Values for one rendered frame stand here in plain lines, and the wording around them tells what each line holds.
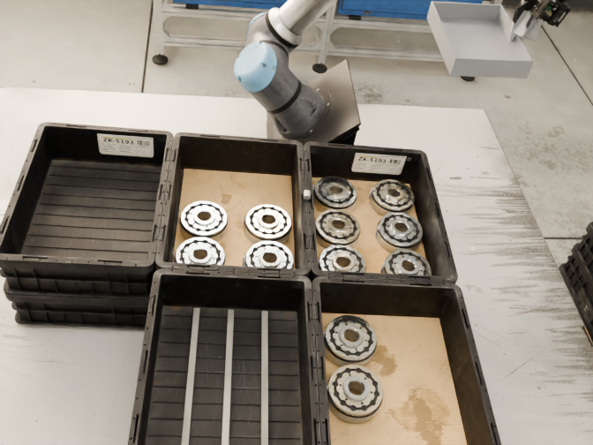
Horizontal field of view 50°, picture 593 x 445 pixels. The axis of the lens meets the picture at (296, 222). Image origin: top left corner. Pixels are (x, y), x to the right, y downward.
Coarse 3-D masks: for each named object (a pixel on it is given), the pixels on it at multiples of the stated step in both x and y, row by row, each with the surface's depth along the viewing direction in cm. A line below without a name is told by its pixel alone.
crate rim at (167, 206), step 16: (176, 144) 143; (272, 144) 148; (288, 144) 148; (176, 160) 139; (304, 176) 141; (304, 208) 134; (304, 224) 131; (160, 240) 124; (304, 240) 130; (160, 256) 121; (304, 256) 125; (256, 272) 121; (272, 272) 121; (288, 272) 122; (304, 272) 122
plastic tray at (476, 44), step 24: (432, 24) 169; (456, 24) 172; (480, 24) 174; (504, 24) 170; (456, 48) 164; (480, 48) 165; (504, 48) 166; (456, 72) 155; (480, 72) 156; (504, 72) 157; (528, 72) 157
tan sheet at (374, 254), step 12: (312, 180) 155; (348, 180) 156; (360, 192) 154; (360, 204) 151; (360, 216) 149; (372, 216) 149; (360, 228) 146; (372, 228) 147; (360, 240) 143; (372, 240) 144; (360, 252) 141; (372, 252) 142; (384, 252) 142; (420, 252) 143; (372, 264) 139
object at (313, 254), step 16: (304, 144) 148; (320, 144) 149; (336, 144) 150; (304, 160) 144; (432, 192) 142; (448, 240) 133; (448, 256) 132; (320, 272) 123; (336, 272) 123; (352, 272) 124
